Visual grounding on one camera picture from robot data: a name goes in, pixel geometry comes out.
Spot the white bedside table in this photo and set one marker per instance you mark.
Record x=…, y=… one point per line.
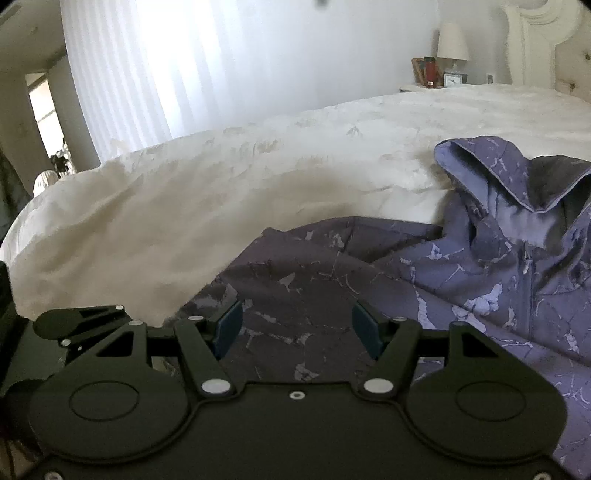
x=416, y=88

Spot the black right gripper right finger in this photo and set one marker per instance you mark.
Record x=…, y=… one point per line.
x=393, y=344

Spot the white table lamp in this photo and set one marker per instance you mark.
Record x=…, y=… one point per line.
x=453, y=46

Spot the red bottle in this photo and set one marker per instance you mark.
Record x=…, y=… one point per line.
x=431, y=72

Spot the small black alarm clock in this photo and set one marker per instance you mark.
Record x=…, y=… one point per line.
x=453, y=79

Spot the white bed comforter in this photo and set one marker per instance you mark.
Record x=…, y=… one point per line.
x=149, y=229

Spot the wooden picture frame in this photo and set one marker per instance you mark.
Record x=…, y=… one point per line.
x=418, y=64

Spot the beige tufted headboard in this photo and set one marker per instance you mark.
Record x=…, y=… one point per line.
x=549, y=47

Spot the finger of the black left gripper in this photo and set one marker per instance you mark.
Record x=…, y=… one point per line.
x=65, y=323

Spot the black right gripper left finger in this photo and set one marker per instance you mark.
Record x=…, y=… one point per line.
x=202, y=344

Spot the purple patterned hooded jacket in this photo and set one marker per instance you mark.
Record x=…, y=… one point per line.
x=511, y=258

